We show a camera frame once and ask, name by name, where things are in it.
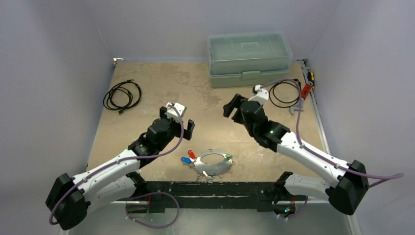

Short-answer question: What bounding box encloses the key with green tag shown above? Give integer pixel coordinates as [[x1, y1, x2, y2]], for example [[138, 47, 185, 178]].
[[224, 154, 232, 162]]

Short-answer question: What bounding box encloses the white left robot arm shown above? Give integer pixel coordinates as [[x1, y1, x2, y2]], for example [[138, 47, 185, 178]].
[[46, 113, 195, 231]]

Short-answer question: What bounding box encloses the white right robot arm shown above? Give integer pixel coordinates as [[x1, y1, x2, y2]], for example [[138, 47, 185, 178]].
[[223, 94, 369, 215]]

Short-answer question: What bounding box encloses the green plastic toolbox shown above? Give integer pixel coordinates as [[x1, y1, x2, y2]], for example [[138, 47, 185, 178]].
[[206, 31, 293, 88]]

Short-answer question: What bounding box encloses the yellow black tool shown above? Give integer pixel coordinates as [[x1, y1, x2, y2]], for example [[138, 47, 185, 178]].
[[301, 61, 315, 88]]

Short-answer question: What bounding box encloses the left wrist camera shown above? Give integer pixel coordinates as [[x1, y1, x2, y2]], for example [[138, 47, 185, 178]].
[[165, 102, 187, 123]]

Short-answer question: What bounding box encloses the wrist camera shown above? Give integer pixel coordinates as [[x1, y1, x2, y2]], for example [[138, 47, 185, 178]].
[[248, 85, 269, 106], [165, 102, 187, 123]]

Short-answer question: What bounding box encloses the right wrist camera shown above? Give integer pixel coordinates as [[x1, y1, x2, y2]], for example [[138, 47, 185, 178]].
[[248, 85, 269, 106]]

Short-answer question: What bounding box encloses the black coiled cable left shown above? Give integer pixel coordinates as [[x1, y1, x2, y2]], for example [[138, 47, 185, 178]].
[[103, 79, 142, 115]]

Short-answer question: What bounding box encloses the black coiled cable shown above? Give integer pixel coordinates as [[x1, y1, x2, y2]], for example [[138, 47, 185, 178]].
[[103, 79, 142, 115], [268, 78, 303, 109]]

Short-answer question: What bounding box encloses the black coiled cable right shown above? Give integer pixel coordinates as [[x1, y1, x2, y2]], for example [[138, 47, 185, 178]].
[[268, 78, 303, 109]]

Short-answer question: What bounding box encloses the red handled adjustable wrench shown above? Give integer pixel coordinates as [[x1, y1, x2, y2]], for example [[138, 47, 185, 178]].
[[289, 84, 313, 115]]

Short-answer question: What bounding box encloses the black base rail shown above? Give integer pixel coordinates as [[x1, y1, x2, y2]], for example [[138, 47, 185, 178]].
[[115, 181, 307, 215]]

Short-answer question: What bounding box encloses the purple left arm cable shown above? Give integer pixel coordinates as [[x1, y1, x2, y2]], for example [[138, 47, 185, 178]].
[[48, 105, 185, 229]]

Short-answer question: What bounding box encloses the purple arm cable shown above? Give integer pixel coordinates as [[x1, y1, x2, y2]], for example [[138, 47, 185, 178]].
[[259, 78, 405, 221], [48, 105, 185, 229]]

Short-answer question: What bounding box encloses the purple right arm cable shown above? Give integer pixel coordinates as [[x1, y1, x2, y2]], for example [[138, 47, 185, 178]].
[[259, 78, 405, 221]]

